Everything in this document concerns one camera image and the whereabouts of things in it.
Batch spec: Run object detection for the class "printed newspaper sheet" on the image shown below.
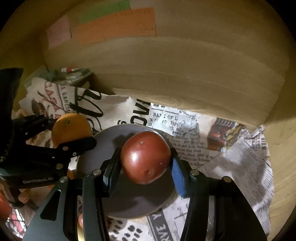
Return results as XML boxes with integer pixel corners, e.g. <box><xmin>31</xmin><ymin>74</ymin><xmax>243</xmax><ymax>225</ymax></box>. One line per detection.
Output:
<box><xmin>11</xmin><ymin>77</ymin><xmax>274</xmax><ymax>234</ymax></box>

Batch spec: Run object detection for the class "dark grey round plate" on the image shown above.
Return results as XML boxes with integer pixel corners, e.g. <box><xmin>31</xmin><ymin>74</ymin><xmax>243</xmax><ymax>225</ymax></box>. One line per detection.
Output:
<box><xmin>77</xmin><ymin>124</ymin><xmax>175</xmax><ymax>219</ymax></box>

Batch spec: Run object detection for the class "green paper sheet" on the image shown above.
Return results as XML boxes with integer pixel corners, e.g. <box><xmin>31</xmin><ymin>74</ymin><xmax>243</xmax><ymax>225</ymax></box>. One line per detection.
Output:
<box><xmin>78</xmin><ymin>1</ymin><xmax>130</xmax><ymax>24</ymax></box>

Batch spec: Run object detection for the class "hand holding other gripper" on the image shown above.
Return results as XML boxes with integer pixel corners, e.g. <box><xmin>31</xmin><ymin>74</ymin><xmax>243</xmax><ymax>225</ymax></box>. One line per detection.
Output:
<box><xmin>18</xmin><ymin>188</ymin><xmax>33</xmax><ymax>204</ymax></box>

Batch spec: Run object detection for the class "dark red tomato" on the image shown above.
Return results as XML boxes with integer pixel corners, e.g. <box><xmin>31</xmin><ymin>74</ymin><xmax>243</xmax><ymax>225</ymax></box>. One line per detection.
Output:
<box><xmin>120</xmin><ymin>132</ymin><xmax>171</xmax><ymax>185</ymax></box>

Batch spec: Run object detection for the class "orange paper sheet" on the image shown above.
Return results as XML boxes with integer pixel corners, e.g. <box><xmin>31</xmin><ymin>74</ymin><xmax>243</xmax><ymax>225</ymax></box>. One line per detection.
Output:
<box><xmin>73</xmin><ymin>8</ymin><xmax>156</xmax><ymax>45</ymax></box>

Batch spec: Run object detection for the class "orange mandarin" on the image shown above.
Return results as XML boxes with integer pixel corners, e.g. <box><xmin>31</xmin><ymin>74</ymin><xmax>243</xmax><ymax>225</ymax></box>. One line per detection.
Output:
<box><xmin>51</xmin><ymin>113</ymin><xmax>92</xmax><ymax>148</ymax></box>

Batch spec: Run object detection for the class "stack of small items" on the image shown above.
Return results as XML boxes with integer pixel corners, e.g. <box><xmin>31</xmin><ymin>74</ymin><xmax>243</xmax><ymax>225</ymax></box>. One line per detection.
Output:
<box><xmin>23</xmin><ymin>65</ymin><xmax>92</xmax><ymax>88</ymax></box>

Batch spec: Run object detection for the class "pink paper sheet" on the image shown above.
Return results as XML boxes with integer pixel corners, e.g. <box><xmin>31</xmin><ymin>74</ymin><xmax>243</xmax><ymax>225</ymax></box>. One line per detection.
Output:
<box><xmin>46</xmin><ymin>15</ymin><xmax>72</xmax><ymax>49</ymax></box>

